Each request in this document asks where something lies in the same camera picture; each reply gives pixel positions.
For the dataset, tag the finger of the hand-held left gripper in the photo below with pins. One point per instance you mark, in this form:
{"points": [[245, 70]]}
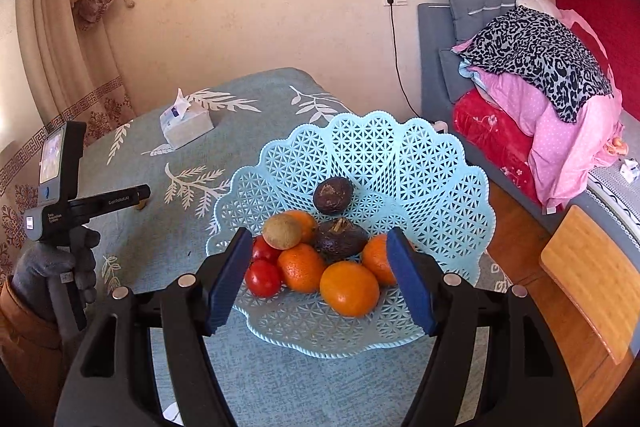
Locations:
{"points": [[115, 202]]}

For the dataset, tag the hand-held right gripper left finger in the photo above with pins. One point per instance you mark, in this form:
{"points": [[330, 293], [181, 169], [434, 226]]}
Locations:
{"points": [[230, 282]]}

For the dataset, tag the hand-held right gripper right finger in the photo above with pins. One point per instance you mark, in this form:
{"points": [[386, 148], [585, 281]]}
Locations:
{"points": [[410, 287]]}

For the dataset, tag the red tomato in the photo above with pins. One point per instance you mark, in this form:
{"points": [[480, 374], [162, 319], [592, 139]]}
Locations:
{"points": [[262, 249], [262, 278]]}

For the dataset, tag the large orange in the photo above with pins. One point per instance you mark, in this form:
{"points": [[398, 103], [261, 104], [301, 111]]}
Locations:
{"points": [[349, 288]]}

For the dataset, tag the brown kiwi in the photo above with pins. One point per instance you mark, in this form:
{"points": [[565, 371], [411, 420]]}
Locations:
{"points": [[281, 230]]}

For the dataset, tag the small orange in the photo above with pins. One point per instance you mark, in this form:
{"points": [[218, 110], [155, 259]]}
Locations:
{"points": [[307, 224], [301, 267], [377, 259]]}

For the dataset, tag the dark passion fruit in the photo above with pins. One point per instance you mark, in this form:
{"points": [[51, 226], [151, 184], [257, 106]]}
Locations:
{"points": [[332, 194], [342, 239]]}

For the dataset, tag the light blue lattice basket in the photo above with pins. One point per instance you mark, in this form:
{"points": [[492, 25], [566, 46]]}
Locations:
{"points": [[390, 167]]}

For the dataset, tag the person's left forearm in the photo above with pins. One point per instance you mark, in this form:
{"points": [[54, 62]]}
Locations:
{"points": [[25, 357]]}

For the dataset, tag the person's left hand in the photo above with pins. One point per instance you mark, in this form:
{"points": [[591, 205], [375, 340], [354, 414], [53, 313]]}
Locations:
{"points": [[35, 277]]}

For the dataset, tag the blue white tissue pack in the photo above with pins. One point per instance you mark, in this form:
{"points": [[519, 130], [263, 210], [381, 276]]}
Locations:
{"points": [[187, 127]]}

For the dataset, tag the dark passion fruit in basket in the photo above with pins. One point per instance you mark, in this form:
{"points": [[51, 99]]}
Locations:
{"points": [[332, 194]]}

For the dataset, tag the white power adapter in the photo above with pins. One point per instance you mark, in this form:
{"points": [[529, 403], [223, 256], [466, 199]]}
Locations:
{"points": [[440, 126]]}

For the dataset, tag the red floral blanket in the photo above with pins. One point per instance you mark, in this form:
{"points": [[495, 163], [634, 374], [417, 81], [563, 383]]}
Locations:
{"points": [[490, 137]]}

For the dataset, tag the beige patterned curtain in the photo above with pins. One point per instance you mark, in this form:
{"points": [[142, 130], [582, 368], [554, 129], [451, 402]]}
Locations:
{"points": [[60, 32]]}

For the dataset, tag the teal leaf print tablecloth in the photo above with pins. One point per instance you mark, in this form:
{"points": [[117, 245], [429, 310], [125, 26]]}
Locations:
{"points": [[250, 82]]}

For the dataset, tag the wooden stool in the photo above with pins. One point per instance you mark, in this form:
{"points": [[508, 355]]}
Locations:
{"points": [[590, 272]]}

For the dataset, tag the pile of clothes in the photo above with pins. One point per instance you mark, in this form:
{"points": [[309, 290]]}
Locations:
{"points": [[565, 142]]}

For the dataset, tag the small grey cushion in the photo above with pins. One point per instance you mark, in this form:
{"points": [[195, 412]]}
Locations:
{"points": [[452, 74]]}

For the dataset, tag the grey knitted mat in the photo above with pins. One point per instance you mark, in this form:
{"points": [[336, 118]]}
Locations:
{"points": [[617, 197]]}

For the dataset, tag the small white box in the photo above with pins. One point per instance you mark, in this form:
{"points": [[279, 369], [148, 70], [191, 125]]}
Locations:
{"points": [[629, 170]]}

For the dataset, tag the peach coloured toy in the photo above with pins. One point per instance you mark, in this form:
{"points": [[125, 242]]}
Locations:
{"points": [[615, 146]]}

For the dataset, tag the leopard print cloth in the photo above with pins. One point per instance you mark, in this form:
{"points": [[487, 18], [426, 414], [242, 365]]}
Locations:
{"points": [[540, 52]]}

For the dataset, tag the large grey cushion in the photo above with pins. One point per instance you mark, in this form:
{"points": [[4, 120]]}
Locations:
{"points": [[480, 4]]}

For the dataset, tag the white pillow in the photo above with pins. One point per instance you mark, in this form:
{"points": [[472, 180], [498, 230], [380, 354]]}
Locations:
{"points": [[537, 4]]}

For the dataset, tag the red wall panel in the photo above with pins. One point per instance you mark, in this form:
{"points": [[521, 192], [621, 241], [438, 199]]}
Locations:
{"points": [[600, 7]]}

